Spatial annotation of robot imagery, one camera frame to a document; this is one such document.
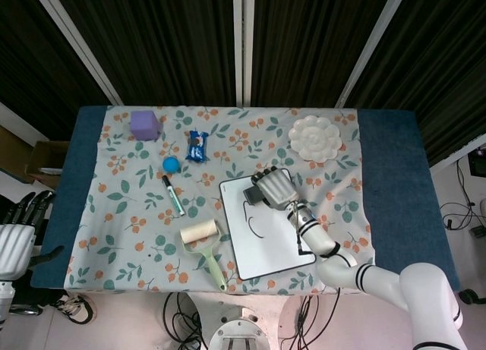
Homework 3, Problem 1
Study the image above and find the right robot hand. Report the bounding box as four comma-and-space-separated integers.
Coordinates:
250, 166, 300, 212

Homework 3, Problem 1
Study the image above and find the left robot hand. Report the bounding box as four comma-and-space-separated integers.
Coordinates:
0, 190, 64, 281

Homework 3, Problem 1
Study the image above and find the grey whiteboard eraser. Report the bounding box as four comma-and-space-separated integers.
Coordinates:
242, 185, 267, 207

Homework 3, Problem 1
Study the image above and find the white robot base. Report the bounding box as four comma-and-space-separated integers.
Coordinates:
207, 306, 273, 350

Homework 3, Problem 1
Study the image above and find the green capped marker pen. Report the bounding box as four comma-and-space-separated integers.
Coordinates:
162, 175, 187, 218

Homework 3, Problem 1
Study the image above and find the white flower paint palette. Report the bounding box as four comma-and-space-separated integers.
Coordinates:
288, 114, 342, 162

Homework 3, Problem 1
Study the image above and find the white black sneaker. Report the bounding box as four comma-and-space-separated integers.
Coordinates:
55, 292, 98, 324

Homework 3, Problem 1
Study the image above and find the blue cookie packet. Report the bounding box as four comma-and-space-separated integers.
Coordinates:
185, 130, 210, 163

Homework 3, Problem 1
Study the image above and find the cardboard box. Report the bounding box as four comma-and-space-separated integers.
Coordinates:
24, 140, 70, 184

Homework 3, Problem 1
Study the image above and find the green lint roller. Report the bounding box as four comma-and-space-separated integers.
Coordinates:
178, 219, 229, 293

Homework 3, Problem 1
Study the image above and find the floral tablecloth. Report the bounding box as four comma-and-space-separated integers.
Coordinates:
64, 105, 377, 296

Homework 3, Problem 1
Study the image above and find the blue felt table cover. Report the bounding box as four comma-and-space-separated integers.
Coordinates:
30, 106, 460, 292

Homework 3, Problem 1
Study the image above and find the purple foam cube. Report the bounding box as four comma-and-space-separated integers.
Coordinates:
129, 110, 165, 142

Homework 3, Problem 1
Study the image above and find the black curtain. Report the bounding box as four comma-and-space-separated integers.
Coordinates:
0, 0, 486, 169

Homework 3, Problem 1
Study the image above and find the white whiteboard black frame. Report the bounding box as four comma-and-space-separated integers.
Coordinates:
219, 169, 317, 282

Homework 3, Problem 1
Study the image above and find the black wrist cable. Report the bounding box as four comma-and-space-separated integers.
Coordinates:
288, 200, 341, 258

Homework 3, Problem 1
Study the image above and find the white frame post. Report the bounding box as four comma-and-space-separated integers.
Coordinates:
232, 0, 256, 107
333, 0, 412, 109
32, 0, 123, 106

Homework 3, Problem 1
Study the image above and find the black floor cable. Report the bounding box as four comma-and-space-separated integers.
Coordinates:
163, 292, 210, 350
440, 162, 486, 233

